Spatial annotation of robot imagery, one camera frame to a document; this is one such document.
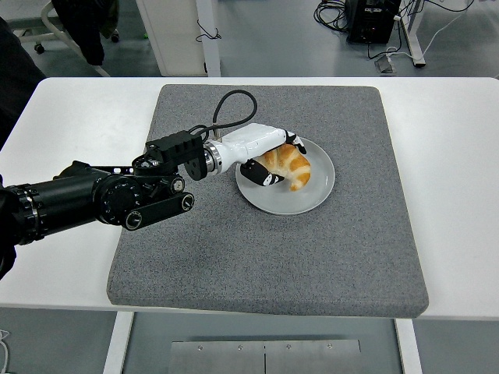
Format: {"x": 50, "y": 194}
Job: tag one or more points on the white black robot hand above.
{"x": 249, "y": 142}

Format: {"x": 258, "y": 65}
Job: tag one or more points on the golden croissant bread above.
{"x": 296, "y": 167}

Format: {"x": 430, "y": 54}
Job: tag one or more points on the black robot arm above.
{"x": 70, "y": 198}

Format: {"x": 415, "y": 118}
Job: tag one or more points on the round grey plate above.
{"x": 304, "y": 196}

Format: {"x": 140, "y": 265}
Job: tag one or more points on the grey metal plate with screws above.
{"x": 265, "y": 356}

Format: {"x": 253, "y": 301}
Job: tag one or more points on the grey speckled mat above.
{"x": 253, "y": 253}

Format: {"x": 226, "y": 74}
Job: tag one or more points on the white cabinet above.
{"x": 175, "y": 35}

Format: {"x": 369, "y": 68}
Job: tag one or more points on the clear plastic floor piece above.
{"x": 385, "y": 65}

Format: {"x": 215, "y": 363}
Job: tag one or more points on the black computer case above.
{"x": 370, "y": 19}

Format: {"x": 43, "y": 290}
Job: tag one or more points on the white desk leg with foot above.
{"x": 414, "y": 35}

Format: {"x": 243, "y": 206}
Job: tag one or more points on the person's legs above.
{"x": 83, "y": 27}

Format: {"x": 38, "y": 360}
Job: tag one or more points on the white chair base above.
{"x": 47, "y": 15}

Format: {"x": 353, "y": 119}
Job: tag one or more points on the white table leg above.
{"x": 409, "y": 346}
{"x": 116, "y": 343}

